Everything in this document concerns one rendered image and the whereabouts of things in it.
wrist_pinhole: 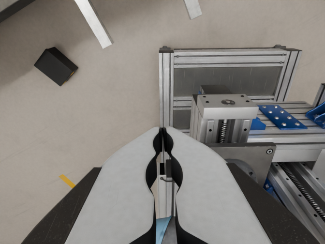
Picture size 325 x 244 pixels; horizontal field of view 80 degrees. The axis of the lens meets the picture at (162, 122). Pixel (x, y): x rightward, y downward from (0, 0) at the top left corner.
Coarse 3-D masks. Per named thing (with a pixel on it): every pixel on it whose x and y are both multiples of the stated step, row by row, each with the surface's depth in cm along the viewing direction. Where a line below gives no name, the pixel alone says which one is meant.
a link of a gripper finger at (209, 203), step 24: (168, 144) 11; (192, 144) 10; (192, 168) 9; (216, 168) 9; (192, 192) 7; (216, 192) 7; (240, 192) 7; (192, 216) 7; (216, 216) 7; (240, 216) 6; (192, 240) 6; (216, 240) 6; (240, 240) 6; (264, 240) 6
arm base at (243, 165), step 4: (228, 160) 49; (232, 160) 49; (236, 160) 49; (240, 160) 49; (236, 164) 48; (240, 164) 48; (244, 164) 48; (248, 164) 50; (244, 168) 47; (248, 168) 48; (248, 172) 47; (252, 172) 48; (252, 176) 49; (256, 180) 48
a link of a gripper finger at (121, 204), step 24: (144, 144) 10; (120, 168) 9; (144, 168) 9; (96, 192) 8; (120, 192) 8; (144, 192) 8; (96, 216) 7; (120, 216) 7; (144, 216) 7; (72, 240) 6; (96, 240) 6; (120, 240) 6; (144, 240) 6
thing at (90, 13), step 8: (80, 0) 50; (88, 0) 50; (80, 8) 51; (88, 8) 51; (88, 16) 52; (96, 16) 52; (96, 24) 52; (96, 32) 53; (104, 32) 53; (104, 40) 54; (112, 40) 57
